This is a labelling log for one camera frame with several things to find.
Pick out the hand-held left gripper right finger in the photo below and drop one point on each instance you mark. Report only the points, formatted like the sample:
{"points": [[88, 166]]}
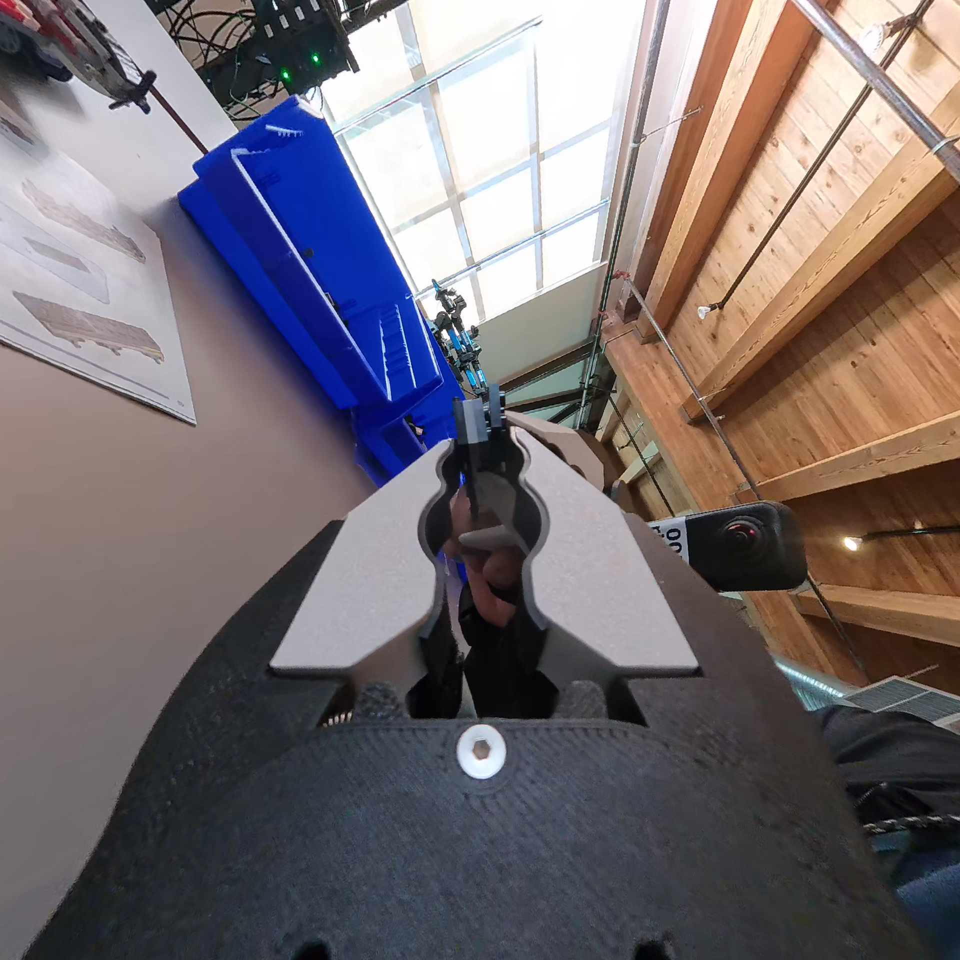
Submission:
{"points": [[607, 592]]}

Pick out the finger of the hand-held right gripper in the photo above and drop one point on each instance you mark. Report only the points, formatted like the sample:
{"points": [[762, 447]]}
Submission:
{"points": [[570, 450], [499, 502]]}

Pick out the person's right hand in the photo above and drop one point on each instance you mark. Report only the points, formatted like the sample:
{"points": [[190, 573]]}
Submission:
{"points": [[499, 585]]}

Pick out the person's right forearm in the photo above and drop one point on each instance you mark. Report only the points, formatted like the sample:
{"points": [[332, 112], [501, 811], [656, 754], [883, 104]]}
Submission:
{"points": [[502, 667]]}

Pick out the large grid window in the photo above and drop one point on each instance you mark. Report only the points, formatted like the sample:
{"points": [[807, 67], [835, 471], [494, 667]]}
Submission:
{"points": [[487, 112]]}

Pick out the thin silver ceiling pipe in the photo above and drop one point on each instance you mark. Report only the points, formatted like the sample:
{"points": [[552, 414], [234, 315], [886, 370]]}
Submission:
{"points": [[675, 352]]}

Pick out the person's blue jeans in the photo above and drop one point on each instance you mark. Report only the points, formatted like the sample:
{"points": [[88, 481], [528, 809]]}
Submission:
{"points": [[937, 907]]}

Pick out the small spot lamp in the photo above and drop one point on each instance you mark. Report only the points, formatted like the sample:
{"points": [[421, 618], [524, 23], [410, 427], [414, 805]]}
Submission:
{"points": [[705, 310], [851, 543], [874, 31]]}

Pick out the thick silver ceiling pipe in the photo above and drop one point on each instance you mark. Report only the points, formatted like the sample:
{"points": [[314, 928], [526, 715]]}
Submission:
{"points": [[870, 79]]}

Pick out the red grey toy brick model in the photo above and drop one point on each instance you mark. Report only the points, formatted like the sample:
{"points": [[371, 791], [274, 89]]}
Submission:
{"points": [[67, 37]]}

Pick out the person's black jacket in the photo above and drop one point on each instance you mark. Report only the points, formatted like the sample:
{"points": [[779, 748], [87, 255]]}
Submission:
{"points": [[900, 757]]}

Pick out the grey air vent grille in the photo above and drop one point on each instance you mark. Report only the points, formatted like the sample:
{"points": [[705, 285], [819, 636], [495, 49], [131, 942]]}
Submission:
{"points": [[907, 701]]}

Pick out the blue black clamp stands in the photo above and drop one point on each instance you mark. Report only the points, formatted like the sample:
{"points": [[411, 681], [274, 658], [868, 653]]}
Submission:
{"points": [[457, 337]]}

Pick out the black lamp rail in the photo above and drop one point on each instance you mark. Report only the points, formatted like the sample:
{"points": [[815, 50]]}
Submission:
{"points": [[825, 155]]}

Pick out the small toy brick assembly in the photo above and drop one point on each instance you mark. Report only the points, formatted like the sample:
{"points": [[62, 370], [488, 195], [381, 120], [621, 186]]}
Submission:
{"points": [[471, 420]]}

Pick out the paper instruction booklet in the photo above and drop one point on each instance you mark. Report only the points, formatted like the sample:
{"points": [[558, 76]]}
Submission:
{"points": [[82, 247]]}

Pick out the silver air duct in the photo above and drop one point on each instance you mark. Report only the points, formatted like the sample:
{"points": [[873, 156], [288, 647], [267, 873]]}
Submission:
{"points": [[814, 679]]}

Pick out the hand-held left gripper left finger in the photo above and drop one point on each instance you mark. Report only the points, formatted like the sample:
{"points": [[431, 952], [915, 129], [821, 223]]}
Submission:
{"points": [[360, 592]]}

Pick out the black equipment with green lights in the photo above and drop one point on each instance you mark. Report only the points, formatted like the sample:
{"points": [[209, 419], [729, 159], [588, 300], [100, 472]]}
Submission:
{"points": [[300, 37]]}

